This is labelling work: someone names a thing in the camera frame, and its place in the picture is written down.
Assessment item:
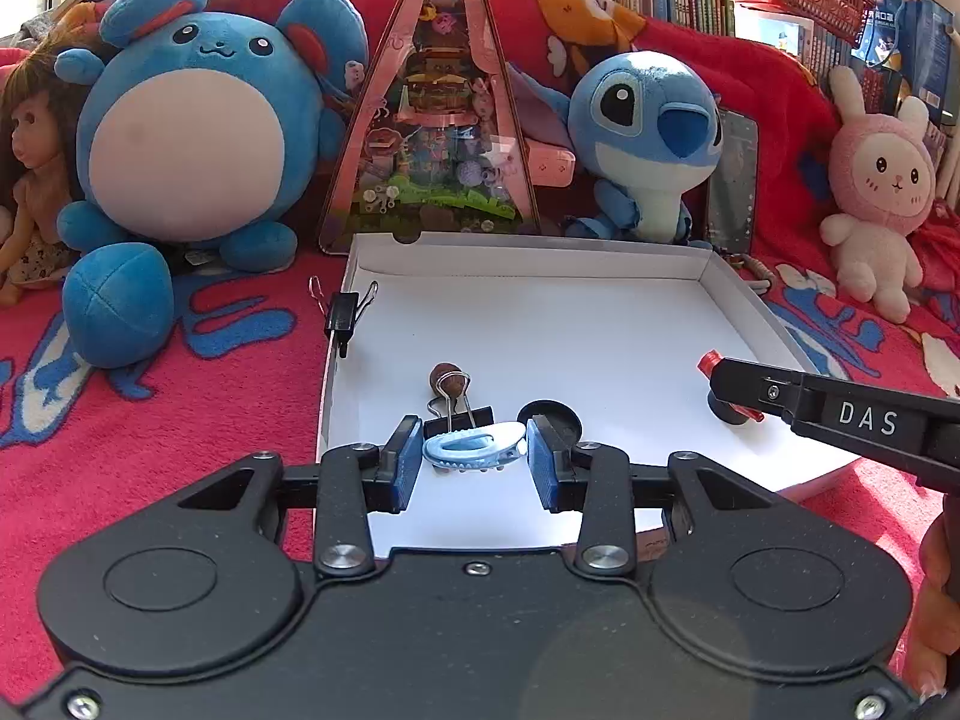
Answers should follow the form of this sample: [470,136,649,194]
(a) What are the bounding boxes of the blue bag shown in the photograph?
[851,0,957,121]

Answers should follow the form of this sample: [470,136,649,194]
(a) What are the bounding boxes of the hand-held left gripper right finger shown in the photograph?
[525,416,781,578]

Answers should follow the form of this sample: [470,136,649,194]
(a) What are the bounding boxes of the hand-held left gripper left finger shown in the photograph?
[176,415,425,578]

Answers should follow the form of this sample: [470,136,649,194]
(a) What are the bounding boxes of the pink bunny plush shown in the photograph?
[819,64,938,325]

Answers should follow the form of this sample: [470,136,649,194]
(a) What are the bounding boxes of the red plastic clip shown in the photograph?
[696,351,766,423]

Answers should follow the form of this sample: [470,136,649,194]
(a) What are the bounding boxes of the black binder clip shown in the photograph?
[309,277,380,359]
[424,382,496,436]

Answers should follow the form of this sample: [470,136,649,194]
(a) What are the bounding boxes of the brown-haired doll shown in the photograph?
[0,45,95,308]

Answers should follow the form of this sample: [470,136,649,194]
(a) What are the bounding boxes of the person's right hand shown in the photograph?
[904,506,960,698]

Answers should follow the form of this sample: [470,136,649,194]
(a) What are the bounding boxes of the pink triangular toy box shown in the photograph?
[319,0,542,256]

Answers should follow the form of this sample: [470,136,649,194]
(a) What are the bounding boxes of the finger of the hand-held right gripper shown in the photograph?
[707,358,807,425]

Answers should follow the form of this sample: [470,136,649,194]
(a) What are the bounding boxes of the red printed blanket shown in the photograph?
[0,0,960,691]

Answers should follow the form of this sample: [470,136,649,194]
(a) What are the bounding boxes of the round blue mouse plush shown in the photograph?
[54,0,370,370]

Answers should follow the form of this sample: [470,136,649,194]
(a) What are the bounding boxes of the brown ball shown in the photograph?
[429,362,466,400]

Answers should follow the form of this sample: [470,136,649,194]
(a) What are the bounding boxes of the light blue hair clip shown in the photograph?
[422,420,527,475]

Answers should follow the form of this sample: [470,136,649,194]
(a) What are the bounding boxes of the blue alien plush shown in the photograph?
[510,51,725,245]

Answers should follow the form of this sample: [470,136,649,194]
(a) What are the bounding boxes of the white cardboard box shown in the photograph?
[319,231,871,560]

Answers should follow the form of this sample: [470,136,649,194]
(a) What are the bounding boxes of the small pink box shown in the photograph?
[525,146,577,187]

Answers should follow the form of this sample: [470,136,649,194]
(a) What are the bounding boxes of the black round cap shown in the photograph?
[709,390,755,425]
[517,400,582,440]

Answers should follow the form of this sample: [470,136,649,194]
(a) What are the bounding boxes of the black smartphone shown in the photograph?
[705,106,762,252]

